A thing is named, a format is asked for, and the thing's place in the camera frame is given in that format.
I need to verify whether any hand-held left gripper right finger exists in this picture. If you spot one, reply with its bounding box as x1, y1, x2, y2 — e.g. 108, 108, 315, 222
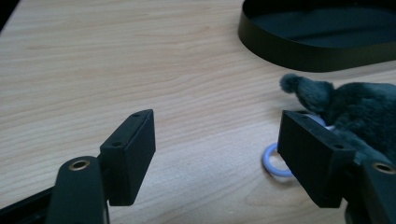
276, 109, 357, 209

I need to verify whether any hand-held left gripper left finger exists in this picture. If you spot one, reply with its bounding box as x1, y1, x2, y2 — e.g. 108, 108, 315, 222
99, 108, 157, 207

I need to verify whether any black plush keychain with ring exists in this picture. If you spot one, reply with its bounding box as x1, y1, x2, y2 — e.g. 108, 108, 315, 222
262, 73, 396, 179

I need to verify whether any black hook rack with tray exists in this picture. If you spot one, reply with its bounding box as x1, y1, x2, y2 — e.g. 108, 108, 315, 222
237, 0, 396, 73

